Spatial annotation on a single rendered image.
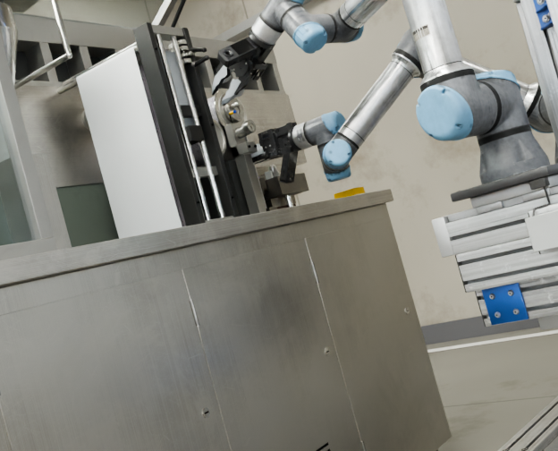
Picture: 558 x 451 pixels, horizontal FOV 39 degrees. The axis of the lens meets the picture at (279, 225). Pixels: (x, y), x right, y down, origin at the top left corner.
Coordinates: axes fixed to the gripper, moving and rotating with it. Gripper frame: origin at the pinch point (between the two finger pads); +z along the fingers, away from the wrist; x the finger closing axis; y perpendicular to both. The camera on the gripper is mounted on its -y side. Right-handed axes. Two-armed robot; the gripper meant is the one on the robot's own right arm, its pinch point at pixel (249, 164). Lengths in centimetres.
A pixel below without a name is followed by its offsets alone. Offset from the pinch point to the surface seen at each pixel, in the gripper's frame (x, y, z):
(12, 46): 76, 34, 3
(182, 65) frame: 38.2, 24.6, -15.1
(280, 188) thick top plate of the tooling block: -4.0, -9.9, -6.3
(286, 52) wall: -259, 103, 128
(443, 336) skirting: -252, -106, 70
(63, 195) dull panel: 49, 3, 30
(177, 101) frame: 44.2, 14.7, -15.1
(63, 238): 76, -13, 3
